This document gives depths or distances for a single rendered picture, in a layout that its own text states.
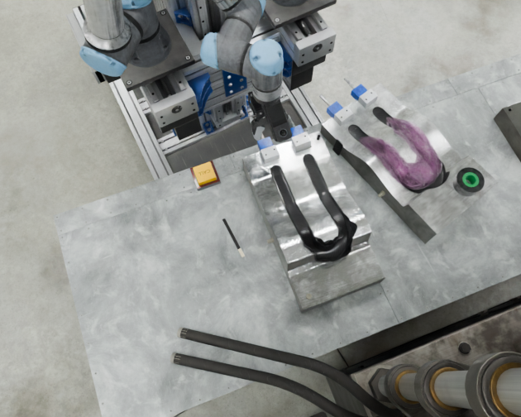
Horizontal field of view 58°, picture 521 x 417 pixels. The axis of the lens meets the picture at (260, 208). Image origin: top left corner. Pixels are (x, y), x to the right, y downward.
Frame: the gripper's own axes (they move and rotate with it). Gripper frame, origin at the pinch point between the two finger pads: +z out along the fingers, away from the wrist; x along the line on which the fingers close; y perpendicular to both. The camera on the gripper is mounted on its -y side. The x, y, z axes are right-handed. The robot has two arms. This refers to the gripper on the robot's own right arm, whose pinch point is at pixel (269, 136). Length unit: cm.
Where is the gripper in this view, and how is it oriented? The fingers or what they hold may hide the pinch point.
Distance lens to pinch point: 138.5
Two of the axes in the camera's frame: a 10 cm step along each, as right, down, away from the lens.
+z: 0.1, 3.4, 9.4
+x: -9.3, 3.4, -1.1
